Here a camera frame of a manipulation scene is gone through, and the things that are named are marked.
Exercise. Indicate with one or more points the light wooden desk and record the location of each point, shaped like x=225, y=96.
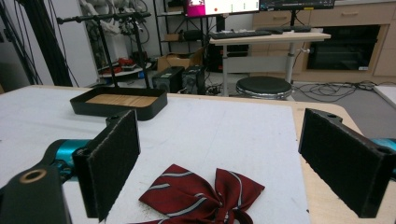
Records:
x=267, y=46

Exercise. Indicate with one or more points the round black stool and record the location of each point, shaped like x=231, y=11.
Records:
x=264, y=87

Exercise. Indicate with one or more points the red striped bow tie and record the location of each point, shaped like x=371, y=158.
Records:
x=199, y=199

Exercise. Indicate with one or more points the white table mat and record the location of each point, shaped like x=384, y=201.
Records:
x=174, y=137

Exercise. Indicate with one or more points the dark computer monitor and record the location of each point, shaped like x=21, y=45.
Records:
x=295, y=3

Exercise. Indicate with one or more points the wooden cabinet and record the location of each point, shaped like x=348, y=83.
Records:
x=358, y=37

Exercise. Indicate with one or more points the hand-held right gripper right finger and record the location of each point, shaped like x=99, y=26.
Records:
x=342, y=161

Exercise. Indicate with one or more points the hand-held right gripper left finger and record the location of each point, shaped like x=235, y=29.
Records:
x=109, y=165

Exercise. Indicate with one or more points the cardboard box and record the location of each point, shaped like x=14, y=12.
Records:
x=174, y=60

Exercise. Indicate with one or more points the black rack with wooden tray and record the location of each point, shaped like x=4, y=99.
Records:
x=120, y=104

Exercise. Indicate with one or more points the black metal shelf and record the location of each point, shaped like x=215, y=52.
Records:
x=177, y=28

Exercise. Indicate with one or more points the black oven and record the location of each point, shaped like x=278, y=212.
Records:
x=344, y=48

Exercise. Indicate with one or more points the computer monitor with pink window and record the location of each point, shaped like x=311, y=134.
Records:
x=224, y=6

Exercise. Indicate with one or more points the black keyboard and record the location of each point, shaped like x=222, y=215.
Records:
x=239, y=34

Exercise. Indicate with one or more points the black tripod stand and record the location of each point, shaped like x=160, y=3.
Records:
x=46, y=43

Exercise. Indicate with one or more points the black computer tower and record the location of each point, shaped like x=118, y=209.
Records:
x=168, y=79

